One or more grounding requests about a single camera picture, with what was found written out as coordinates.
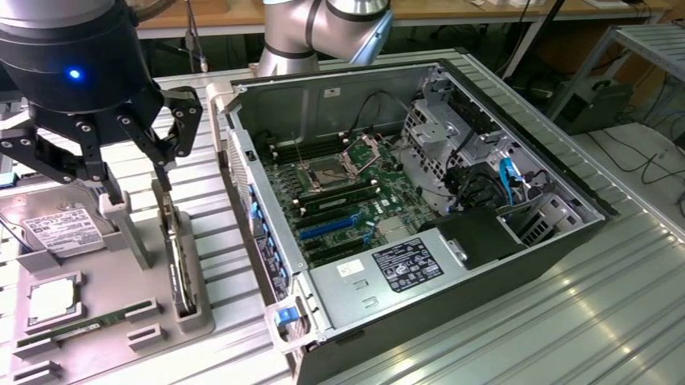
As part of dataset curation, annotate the metal socket cover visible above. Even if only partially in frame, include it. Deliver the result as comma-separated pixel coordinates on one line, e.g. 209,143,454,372
339,133,391,168

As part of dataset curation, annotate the black box on floor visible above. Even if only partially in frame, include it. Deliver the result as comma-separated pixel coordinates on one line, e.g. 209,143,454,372
558,79,636,136

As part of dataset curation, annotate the silver disk bay cage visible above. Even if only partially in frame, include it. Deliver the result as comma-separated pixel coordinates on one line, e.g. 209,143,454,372
398,95,518,201

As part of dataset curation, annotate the green motherboard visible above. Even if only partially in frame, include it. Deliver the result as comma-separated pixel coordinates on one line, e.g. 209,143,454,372
259,128,433,269

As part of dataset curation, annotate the black wire bundle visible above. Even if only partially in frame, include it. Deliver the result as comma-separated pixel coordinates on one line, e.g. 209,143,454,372
444,166,508,212

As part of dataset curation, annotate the silver hard disk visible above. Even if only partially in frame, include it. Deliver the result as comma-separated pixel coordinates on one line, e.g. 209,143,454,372
0,188,118,258

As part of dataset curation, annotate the metal CPU socket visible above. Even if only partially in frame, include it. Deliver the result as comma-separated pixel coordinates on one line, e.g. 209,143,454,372
303,159,355,190

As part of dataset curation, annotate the grey power supply unit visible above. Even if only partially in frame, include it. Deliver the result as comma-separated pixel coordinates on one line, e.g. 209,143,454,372
307,229,468,334

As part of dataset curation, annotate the grey parts rack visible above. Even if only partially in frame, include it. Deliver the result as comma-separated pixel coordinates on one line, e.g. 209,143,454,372
8,191,219,385

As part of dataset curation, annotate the wooden desk with white frame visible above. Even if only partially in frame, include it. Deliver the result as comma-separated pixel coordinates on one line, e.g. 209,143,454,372
136,0,673,79

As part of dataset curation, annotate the black looped wire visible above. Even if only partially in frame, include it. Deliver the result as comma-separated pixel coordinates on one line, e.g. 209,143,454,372
345,91,414,140

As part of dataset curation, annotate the metal slat side table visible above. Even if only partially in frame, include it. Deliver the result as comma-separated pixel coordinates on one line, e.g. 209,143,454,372
545,22,685,121

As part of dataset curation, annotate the grey hanging cable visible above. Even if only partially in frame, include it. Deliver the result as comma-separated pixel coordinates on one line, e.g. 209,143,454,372
184,0,209,73

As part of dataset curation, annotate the silver CPU chip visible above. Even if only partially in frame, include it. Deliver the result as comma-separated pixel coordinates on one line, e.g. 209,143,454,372
27,279,78,322

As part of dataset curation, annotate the black RAM stick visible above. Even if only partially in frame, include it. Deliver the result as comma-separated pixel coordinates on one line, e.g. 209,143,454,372
297,184,381,214

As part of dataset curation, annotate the open black PC case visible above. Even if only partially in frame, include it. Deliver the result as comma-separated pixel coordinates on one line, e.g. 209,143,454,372
206,58,622,385

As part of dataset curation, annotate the blue expansion slot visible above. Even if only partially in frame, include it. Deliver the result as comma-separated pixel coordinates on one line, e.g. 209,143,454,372
298,214,361,241

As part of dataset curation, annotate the green RAM stick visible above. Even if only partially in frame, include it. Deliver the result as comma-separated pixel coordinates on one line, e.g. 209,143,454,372
15,300,154,349

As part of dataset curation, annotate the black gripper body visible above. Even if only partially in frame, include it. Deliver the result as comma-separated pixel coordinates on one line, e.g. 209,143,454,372
0,6,164,144

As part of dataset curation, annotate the blue disk wire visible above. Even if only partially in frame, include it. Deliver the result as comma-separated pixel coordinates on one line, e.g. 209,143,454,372
496,156,525,208

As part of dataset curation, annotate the black low profile graphics card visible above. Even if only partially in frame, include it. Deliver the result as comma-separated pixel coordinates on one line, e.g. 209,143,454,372
159,188,199,318

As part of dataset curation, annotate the black expansion slot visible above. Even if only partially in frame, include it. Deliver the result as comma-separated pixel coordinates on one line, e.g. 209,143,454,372
307,237,378,262

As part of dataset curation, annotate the silver chipset heat sink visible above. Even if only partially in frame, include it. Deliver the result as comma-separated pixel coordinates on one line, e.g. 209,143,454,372
375,218,418,243

